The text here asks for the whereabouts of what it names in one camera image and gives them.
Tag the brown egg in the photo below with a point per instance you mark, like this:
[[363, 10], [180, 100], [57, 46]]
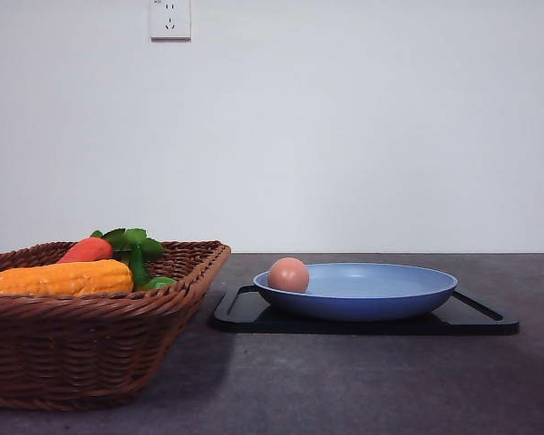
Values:
[[288, 275]]

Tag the blue plate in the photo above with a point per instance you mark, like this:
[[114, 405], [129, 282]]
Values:
[[360, 292]]

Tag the green leafy toy vegetable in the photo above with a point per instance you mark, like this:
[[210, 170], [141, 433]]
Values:
[[136, 249]]

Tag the black tray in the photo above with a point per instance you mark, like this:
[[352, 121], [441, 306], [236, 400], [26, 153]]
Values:
[[241, 308]]

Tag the white wall socket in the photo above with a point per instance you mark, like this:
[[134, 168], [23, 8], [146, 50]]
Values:
[[170, 21]]

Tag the orange toy carrot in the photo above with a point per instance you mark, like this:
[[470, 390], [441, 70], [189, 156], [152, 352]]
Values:
[[88, 250]]

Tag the brown wicker basket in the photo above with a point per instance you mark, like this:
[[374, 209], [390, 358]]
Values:
[[96, 351]]

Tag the yellow toy corn cob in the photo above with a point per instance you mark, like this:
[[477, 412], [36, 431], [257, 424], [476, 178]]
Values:
[[82, 278]]

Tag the green toy pepper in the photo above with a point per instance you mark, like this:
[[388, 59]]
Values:
[[160, 282]]

